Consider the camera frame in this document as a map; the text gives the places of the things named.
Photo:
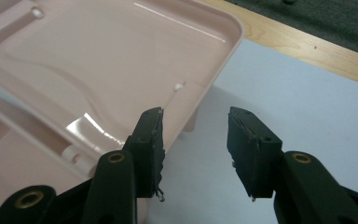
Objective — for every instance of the wooden table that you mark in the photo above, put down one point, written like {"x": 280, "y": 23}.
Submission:
{"x": 307, "y": 43}

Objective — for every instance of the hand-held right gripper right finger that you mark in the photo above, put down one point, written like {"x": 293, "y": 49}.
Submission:
{"x": 250, "y": 155}

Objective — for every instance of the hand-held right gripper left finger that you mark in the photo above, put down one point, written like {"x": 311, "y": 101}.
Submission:
{"x": 147, "y": 149}

